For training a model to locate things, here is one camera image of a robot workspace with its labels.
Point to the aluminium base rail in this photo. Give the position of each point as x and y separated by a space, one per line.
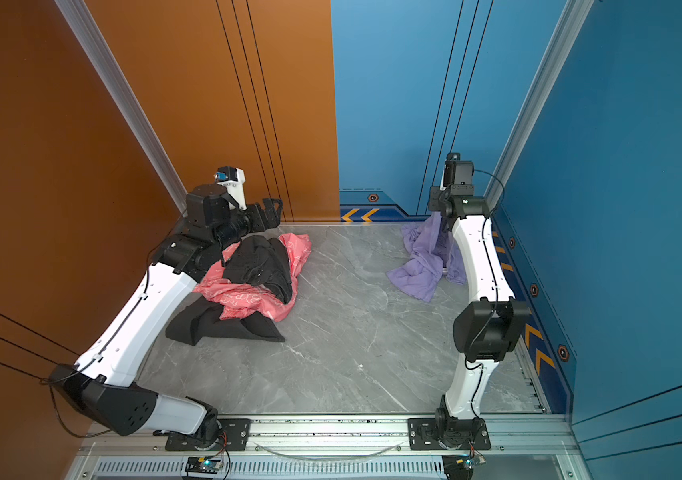
376 446

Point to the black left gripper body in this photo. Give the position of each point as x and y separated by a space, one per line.
256 224

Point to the pink patterned cloth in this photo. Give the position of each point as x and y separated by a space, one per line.
257 275

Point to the aluminium corner post right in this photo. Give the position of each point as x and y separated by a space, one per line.
555 56

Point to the aluminium corner post left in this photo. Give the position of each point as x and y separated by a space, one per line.
84 27

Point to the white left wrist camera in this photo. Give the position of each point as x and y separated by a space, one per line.
233 180

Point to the purple cloth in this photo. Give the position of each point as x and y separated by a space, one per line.
433 255

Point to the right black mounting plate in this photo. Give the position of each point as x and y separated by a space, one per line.
464 435

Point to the green circuit board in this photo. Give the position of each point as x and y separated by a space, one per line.
462 467
204 467

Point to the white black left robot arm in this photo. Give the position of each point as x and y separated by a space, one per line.
101 383

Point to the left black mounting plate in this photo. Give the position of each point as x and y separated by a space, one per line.
231 434

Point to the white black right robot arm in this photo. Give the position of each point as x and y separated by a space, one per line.
490 325

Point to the black cloth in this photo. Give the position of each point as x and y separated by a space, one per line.
202 319

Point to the black mounting plate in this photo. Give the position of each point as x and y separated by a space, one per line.
464 435
231 434

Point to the aluminium corner post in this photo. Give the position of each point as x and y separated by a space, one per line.
84 27
555 56

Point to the left green circuit board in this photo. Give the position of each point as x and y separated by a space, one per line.
204 467

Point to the right green circuit board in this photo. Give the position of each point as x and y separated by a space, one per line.
462 467

